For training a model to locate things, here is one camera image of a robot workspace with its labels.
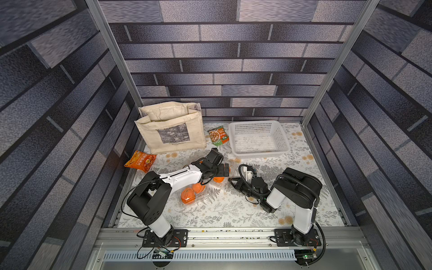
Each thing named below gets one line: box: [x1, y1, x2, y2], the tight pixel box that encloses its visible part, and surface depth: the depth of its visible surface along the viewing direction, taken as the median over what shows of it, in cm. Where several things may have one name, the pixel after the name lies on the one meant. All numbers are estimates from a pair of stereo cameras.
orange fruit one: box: [192, 182, 206, 194], surface depth 86 cm
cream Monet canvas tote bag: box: [134, 101, 207, 155], surface depth 94 cm
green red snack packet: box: [207, 125, 230, 147], surface depth 112 cm
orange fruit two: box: [180, 187, 196, 205], surface depth 82 cm
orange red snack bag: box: [123, 150, 157, 174], surface depth 97 cm
